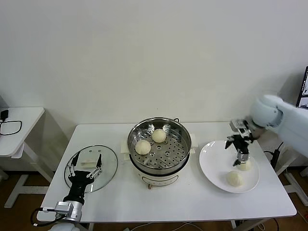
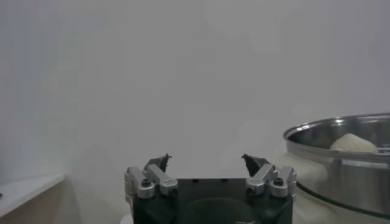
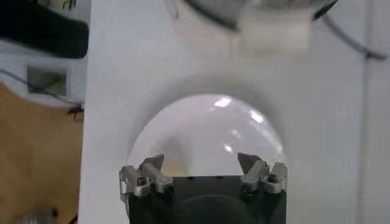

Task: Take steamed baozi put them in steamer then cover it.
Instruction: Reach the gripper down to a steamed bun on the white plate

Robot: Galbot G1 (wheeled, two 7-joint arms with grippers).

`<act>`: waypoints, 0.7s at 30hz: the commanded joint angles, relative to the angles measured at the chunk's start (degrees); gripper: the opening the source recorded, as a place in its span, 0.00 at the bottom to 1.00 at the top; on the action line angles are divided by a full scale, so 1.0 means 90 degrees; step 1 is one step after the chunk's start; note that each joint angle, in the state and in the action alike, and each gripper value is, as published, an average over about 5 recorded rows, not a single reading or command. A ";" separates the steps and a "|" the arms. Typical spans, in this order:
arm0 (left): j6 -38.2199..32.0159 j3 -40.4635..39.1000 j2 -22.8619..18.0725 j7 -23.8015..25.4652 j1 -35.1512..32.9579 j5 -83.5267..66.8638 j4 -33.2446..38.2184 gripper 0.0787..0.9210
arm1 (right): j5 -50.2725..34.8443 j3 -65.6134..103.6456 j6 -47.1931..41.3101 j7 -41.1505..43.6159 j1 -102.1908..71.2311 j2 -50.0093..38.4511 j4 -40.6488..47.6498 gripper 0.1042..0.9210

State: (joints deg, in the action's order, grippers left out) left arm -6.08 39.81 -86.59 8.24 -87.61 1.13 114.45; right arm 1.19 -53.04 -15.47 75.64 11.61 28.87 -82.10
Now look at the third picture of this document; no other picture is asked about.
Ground white round plate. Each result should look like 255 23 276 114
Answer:
126 93 287 177

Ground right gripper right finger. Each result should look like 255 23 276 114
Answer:
237 152 289 195

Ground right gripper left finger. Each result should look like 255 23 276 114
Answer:
118 153 174 198

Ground black cooker power cord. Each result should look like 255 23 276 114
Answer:
321 13 389 61

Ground white electric cooker base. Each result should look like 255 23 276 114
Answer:
170 0 317 58

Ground white black robot torso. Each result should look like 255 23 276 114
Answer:
0 0 91 109

